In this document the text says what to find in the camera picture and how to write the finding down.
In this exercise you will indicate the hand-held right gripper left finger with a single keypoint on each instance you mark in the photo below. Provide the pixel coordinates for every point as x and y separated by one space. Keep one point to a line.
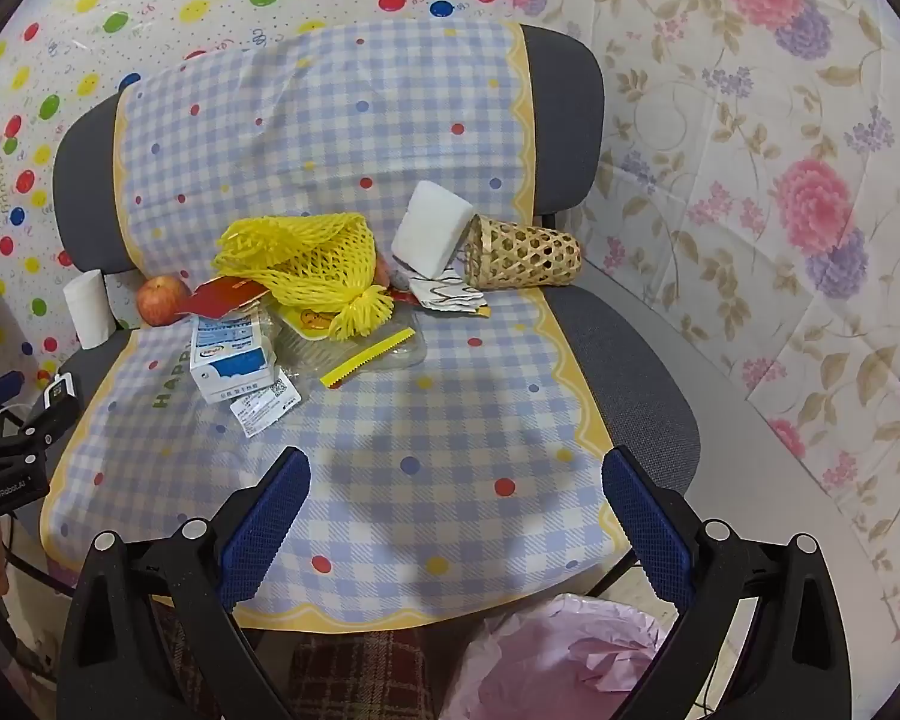
266 532

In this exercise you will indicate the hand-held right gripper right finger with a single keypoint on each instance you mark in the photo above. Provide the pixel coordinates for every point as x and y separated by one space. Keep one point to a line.
645 532

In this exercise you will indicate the pink trash bag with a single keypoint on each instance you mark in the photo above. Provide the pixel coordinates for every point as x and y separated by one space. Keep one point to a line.
555 652

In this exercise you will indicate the white foam block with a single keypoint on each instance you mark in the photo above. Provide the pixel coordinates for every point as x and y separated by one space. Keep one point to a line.
431 229

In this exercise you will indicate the white tissue roll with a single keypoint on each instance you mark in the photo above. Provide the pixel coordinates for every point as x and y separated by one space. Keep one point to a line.
86 307

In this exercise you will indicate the white printed paper label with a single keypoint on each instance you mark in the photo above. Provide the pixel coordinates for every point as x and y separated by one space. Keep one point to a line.
262 405

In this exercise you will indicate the red apple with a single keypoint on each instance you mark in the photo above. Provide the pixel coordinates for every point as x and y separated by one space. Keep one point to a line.
157 300

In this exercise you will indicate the dark plaid rug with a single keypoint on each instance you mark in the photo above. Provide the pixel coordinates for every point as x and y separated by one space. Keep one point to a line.
360 675

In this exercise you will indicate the blue and white milk carton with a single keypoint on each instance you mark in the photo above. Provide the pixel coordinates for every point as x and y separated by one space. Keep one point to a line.
232 360

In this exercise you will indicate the blue checked dotted cloth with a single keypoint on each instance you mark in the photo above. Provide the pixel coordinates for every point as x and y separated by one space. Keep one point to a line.
420 405

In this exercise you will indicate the red paper envelope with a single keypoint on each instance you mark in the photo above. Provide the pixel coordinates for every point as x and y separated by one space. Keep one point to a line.
221 296

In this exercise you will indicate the clear plastic zip bag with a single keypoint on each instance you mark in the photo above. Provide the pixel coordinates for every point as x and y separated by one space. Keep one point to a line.
390 356

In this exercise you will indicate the yellow foam fruit net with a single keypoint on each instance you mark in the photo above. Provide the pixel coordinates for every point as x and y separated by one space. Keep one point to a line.
307 262

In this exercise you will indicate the white patterned snack wrapper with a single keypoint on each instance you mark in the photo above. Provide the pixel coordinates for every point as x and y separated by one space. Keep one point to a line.
442 292

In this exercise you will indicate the woven bamboo basket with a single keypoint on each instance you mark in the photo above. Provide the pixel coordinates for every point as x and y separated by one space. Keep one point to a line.
525 255

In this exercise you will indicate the floral print backdrop sheet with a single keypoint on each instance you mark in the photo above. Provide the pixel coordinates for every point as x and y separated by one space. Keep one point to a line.
757 165

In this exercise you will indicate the balloon print backdrop sheet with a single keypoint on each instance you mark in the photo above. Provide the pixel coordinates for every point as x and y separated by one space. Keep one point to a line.
195 15

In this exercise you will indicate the grey office chair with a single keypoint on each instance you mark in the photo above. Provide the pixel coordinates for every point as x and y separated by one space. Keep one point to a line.
570 82

